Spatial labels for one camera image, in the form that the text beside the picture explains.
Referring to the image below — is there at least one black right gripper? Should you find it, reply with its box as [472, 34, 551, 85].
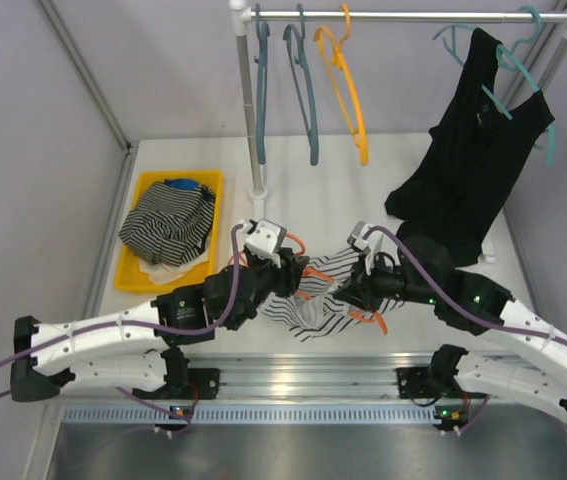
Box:
[334, 248, 438, 313]

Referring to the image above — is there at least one orange plastic hanger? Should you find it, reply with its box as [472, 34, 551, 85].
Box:
[227, 230, 389, 336]

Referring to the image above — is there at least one white black striped tank top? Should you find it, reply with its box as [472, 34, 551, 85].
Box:
[258, 248, 388, 342]

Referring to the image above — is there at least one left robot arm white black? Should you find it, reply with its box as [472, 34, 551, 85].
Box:
[10, 248, 309, 403]

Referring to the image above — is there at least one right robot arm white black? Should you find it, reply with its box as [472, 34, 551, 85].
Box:
[334, 222, 567, 425]

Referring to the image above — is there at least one grey-blue hanger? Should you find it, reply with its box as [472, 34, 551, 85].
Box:
[283, 3, 319, 166]
[254, 4, 270, 165]

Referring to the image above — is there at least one black tank top hanging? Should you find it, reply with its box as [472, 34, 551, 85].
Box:
[385, 28, 554, 267]

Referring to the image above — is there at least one yellow plastic hanger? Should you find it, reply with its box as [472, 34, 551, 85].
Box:
[313, 3, 369, 166]

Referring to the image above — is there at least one grey-blue hanger outer left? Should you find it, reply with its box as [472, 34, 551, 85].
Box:
[254, 4, 270, 165]

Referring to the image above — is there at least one teal plastic hanger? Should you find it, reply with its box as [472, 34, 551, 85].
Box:
[432, 5, 558, 167]

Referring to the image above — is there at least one dark striped garment in bin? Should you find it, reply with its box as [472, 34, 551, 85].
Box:
[118, 181, 216, 267]

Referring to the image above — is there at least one cream cloth in bin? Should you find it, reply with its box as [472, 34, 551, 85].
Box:
[138, 239, 211, 286]

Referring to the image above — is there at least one blue garment in bin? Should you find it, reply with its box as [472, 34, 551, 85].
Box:
[164, 178, 200, 191]

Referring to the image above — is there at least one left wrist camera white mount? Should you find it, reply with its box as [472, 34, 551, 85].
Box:
[241, 218, 288, 268]

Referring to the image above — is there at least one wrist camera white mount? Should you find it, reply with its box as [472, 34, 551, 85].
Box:
[241, 218, 288, 268]
[347, 221, 383, 276]

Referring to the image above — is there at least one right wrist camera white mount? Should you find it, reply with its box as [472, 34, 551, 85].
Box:
[347, 221, 383, 276]

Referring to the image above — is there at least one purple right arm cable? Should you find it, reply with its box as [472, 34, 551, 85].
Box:
[367, 225, 567, 459]

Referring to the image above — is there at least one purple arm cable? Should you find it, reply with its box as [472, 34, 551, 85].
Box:
[0, 224, 249, 441]
[367, 225, 567, 459]

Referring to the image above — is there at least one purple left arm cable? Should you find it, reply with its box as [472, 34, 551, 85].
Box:
[0, 224, 249, 441]

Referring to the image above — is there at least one aluminium rail base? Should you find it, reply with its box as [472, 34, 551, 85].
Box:
[186, 352, 432, 402]

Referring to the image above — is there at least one white slotted cable duct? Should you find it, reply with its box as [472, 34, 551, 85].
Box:
[62, 403, 442, 425]

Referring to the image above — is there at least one white garment rack frame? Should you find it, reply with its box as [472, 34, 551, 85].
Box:
[228, 0, 567, 264]

